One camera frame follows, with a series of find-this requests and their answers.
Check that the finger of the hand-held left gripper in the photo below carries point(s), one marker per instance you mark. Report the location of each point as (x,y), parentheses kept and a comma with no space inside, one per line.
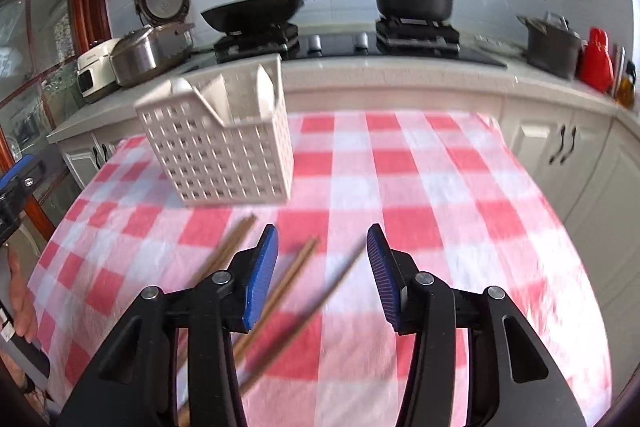
(22,174)

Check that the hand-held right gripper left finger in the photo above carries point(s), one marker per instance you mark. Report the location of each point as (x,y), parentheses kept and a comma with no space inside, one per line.
(262,272)

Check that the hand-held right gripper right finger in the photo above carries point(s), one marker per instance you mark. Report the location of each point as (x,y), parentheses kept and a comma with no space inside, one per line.
(382,277)

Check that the brown wooden chopstick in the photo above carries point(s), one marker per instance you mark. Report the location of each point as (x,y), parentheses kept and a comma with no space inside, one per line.
(295,272)
(222,247)
(325,297)
(234,246)

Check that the white plastic utensil basket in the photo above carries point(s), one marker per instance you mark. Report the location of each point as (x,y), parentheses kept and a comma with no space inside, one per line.
(225,157)

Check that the person's left hand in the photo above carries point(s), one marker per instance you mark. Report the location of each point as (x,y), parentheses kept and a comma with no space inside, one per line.
(22,302)

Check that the red white checkered tablecloth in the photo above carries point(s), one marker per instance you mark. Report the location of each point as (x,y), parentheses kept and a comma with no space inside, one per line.
(425,187)

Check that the white countertop appliance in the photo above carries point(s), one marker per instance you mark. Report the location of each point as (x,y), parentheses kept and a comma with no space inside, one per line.
(95,72)

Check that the steel rice cooker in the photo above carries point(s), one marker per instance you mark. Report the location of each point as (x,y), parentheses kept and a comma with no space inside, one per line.
(145,57)

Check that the black glass gas hob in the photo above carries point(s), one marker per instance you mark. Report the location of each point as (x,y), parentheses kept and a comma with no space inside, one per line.
(330,54)

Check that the plate with food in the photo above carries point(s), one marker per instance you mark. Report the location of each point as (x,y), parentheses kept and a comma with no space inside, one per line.
(495,42)

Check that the black wok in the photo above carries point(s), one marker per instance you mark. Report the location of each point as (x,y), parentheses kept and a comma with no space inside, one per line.
(255,9)

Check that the grey lidded stockpot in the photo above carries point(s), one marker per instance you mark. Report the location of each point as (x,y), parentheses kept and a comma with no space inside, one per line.
(552,52)

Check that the red thermos flask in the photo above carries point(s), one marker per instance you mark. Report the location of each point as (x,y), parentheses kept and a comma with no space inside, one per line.
(597,62)

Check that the amber oil bottle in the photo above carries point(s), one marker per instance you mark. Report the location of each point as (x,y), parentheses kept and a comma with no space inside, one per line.
(626,92)

